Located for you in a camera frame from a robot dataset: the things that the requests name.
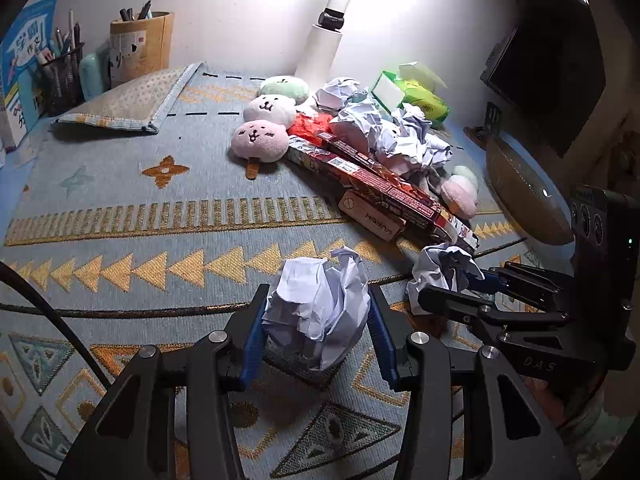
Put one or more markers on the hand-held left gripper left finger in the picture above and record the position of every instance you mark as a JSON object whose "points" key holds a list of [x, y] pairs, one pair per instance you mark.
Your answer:
{"points": [[252, 336]]}

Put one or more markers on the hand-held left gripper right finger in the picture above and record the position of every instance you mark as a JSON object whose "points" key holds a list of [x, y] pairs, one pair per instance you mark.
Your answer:
{"points": [[382, 336]]}

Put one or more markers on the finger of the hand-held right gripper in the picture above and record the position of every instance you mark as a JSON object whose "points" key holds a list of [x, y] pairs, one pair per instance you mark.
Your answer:
{"points": [[450, 305], [515, 280]]}

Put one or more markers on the white paper ball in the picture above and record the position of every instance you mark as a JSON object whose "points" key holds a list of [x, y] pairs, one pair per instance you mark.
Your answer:
{"points": [[337, 92], [360, 125], [440, 270], [315, 305], [410, 142]]}

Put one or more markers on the round grey waste bin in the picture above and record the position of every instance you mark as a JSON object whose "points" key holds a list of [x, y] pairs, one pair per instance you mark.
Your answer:
{"points": [[530, 195]]}

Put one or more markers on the long red printed box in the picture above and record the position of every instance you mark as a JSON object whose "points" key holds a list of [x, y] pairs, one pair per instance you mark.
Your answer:
{"points": [[360, 182], [370, 160]]}

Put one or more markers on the red snack bag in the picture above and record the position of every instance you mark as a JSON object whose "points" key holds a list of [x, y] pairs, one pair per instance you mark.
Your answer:
{"points": [[310, 127]]}

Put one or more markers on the small pink green plush toy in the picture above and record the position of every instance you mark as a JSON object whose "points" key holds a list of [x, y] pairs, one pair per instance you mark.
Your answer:
{"points": [[461, 194]]}

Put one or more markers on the small white red box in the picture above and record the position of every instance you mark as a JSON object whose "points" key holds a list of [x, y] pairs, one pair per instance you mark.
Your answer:
{"points": [[372, 215]]}

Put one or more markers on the round brown coaster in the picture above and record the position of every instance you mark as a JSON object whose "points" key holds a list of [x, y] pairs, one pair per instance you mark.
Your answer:
{"points": [[474, 135]]}

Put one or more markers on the blue patterned mat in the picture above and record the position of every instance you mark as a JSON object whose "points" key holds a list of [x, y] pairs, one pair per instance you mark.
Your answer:
{"points": [[150, 220]]}

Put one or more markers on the green tissue pack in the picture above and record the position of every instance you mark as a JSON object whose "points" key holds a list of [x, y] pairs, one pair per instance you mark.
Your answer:
{"points": [[425, 97]]}

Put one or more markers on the three-ball dumpling plush toy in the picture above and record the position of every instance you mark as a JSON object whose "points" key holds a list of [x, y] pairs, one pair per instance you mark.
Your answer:
{"points": [[265, 130]]}

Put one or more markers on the black flat screen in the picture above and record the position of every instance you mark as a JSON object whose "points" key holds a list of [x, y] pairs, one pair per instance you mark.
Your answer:
{"points": [[540, 60]]}

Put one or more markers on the white green carton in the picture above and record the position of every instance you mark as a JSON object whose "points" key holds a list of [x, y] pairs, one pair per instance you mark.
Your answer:
{"points": [[387, 91]]}

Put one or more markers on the flat dotted cushion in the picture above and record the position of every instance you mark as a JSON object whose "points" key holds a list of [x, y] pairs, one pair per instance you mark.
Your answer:
{"points": [[125, 100]]}

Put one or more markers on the mint green container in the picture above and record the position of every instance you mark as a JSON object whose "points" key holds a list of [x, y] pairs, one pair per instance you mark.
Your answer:
{"points": [[95, 76]]}

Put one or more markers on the brown paper pen holder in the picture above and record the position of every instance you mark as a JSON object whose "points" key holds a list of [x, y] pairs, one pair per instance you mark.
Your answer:
{"points": [[142, 52]]}

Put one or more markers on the black mesh pen holder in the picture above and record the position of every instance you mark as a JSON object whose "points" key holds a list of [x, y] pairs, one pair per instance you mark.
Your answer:
{"points": [[62, 82]]}

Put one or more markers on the blue book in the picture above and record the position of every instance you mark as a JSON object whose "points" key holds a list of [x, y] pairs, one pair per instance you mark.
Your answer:
{"points": [[25, 60]]}

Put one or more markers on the white lamp post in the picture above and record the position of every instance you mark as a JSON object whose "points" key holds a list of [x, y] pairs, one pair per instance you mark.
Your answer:
{"points": [[325, 35]]}

